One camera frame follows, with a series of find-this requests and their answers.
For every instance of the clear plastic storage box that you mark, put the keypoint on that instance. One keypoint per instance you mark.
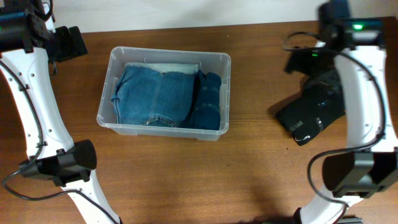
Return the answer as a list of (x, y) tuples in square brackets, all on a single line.
[(216, 62)]

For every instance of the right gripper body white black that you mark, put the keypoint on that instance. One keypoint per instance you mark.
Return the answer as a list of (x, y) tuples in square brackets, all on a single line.
[(310, 63)]

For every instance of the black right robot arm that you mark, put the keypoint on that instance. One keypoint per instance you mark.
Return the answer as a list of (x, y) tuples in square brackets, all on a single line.
[(368, 164)]

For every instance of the light blue jeans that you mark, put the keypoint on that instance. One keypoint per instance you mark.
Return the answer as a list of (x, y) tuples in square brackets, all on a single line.
[(167, 67)]

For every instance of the black garment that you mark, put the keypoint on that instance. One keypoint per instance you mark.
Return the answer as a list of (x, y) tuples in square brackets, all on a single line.
[(320, 104)]

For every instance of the teal garment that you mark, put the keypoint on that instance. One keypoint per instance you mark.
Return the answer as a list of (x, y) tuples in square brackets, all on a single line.
[(205, 108)]

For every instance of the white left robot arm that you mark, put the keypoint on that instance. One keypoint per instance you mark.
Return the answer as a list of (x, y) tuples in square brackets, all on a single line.
[(31, 48)]

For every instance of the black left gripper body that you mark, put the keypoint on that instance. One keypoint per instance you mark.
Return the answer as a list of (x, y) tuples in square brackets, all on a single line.
[(66, 45)]

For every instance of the dark blue jeans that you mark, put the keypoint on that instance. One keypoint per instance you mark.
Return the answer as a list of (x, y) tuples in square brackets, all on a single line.
[(148, 98)]

